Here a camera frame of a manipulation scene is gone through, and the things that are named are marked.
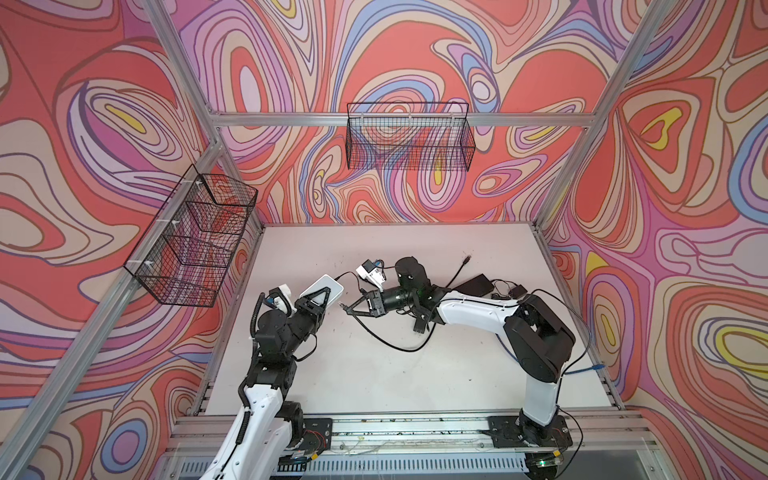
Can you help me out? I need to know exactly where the black ethernet cable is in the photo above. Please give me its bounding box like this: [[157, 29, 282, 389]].
[[443, 255, 473, 290], [340, 302, 439, 354]]

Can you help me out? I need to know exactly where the blue ethernet cable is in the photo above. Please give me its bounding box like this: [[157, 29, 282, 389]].
[[494, 332, 606, 378]]

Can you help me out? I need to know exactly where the small white network switch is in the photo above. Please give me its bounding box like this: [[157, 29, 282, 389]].
[[299, 274, 344, 308]]

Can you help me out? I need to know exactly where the black power adapter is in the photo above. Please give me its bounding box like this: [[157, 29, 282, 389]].
[[491, 279, 528, 300]]

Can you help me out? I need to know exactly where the left wire mesh basket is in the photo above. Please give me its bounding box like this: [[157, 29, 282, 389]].
[[123, 166, 258, 308]]

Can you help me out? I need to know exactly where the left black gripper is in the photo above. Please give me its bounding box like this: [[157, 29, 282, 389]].
[[278, 288, 328, 363]]

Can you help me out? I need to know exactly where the black network switch box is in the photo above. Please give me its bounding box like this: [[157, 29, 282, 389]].
[[455, 274, 495, 297]]

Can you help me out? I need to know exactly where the wire mesh basket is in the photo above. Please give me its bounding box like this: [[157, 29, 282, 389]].
[[345, 100, 476, 172], [123, 166, 258, 308]]

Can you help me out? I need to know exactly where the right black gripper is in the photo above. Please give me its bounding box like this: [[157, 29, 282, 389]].
[[346, 286, 417, 319]]

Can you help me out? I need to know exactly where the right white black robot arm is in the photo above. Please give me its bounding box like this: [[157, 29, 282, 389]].
[[342, 256, 575, 447]]

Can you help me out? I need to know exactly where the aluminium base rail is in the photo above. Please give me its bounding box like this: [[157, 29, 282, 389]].
[[161, 410, 661, 478]]

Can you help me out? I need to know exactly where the back wire mesh basket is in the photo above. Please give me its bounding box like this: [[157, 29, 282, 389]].
[[345, 100, 476, 172]]

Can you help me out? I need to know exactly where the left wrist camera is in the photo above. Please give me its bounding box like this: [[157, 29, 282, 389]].
[[264, 284, 294, 317]]

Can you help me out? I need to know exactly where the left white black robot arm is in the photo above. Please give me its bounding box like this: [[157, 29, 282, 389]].
[[202, 286, 332, 479]]

